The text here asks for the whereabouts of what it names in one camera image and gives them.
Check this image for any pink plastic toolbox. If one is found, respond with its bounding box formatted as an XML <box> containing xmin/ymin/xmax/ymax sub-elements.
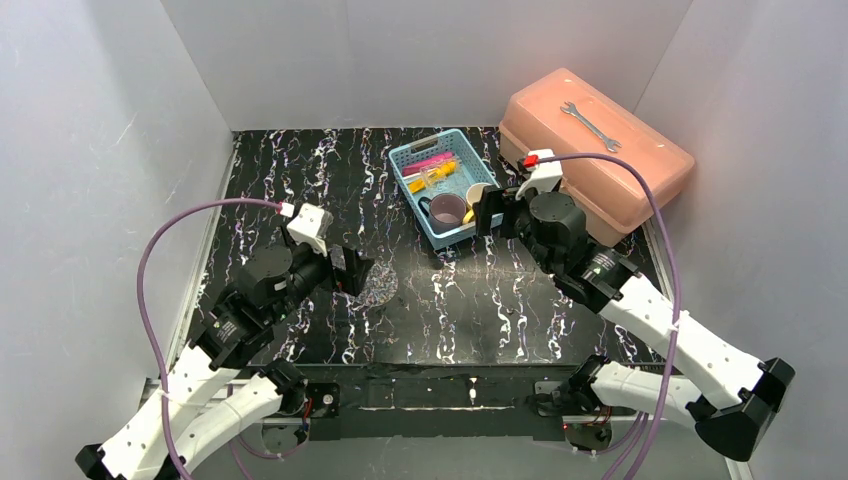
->
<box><xmin>498</xmin><ymin>68</ymin><xmax>695</xmax><ymax>246</ymax></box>

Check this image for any purple mug black rim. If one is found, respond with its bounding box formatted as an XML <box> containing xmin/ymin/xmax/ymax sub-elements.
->
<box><xmin>417</xmin><ymin>193</ymin><xmax>467</xmax><ymax>234</ymax></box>

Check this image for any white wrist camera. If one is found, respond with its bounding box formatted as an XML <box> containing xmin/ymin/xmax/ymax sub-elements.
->
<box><xmin>515</xmin><ymin>149</ymin><xmax>563</xmax><ymax>200</ymax></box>
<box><xmin>286</xmin><ymin>203</ymin><xmax>334</xmax><ymax>257</ymax></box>

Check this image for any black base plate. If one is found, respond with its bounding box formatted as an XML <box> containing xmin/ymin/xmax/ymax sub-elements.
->
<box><xmin>300</xmin><ymin>363</ymin><xmax>629</xmax><ymax>441</ymax></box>

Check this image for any aluminium rail frame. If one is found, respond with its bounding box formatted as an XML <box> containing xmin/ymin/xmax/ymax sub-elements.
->
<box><xmin>135</xmin><ymin>374</ymin><xmax>757</xmax><ymax>480</ymax></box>

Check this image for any silver wrench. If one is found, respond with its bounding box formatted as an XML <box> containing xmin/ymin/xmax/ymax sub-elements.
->
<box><xmin>560</xmin><ymin>102</ymin><xmax>622</xmax><ymax>153</ymax></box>

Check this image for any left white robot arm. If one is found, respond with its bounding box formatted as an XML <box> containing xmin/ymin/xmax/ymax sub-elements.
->
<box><xmin>75</xmin><ymin>244</ymin><xmax>374</xmax><ymax>479</ymax></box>

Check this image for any yellow mug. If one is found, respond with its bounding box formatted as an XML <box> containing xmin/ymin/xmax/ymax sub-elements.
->
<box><xmin>462</xmin><ymin>183</ymin><xmax>488</xmax><ymax>225</ymax></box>

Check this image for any blue plastic basket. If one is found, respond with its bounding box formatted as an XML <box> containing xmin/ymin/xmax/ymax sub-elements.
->
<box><xmin>389</xmin><ymin>128</ymin><xmax>500</xmax><ymax>250</ymax></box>

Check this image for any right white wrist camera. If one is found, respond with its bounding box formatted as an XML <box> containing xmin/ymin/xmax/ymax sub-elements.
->
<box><xmin>515</xmin><ymin>149</ymin><xmax>563</xmax><ymax>200</ymax></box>

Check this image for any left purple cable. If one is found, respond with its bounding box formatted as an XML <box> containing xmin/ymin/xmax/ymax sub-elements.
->
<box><xmin>136</xmin><ymin>197</ymin><xmax>296</xmax><ymax>480</ymax></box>

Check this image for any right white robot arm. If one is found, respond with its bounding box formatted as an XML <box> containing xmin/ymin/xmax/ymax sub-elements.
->
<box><xmin>473</xmin><ymin>187</ymin><xmax>795</xmax><ymax>462</ymax></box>

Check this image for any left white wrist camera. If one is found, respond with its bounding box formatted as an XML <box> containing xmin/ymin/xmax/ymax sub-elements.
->
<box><xmin>286</xmin><ymin>203</ymin><xmax>334</xmax><ymax>257</ymax></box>

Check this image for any yellow toothpaste tube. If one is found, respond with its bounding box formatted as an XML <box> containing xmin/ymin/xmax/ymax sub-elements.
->
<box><xmin>407</xmin><ymin>160</ymin><xmax>458</xmax><ymax>193</ymax></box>

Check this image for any clear glass tray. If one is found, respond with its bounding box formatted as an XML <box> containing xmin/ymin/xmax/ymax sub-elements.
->
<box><xmin>346</xmin><ymin>261</ymin><xmax>399</xmax><ymax>312</ymax></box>

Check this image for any pink toothpaste tube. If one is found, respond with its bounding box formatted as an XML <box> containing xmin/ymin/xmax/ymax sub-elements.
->
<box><xmin>402</xmin><ymin>152</ymin><xmax>454</xmax><ymax>177</ymax></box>

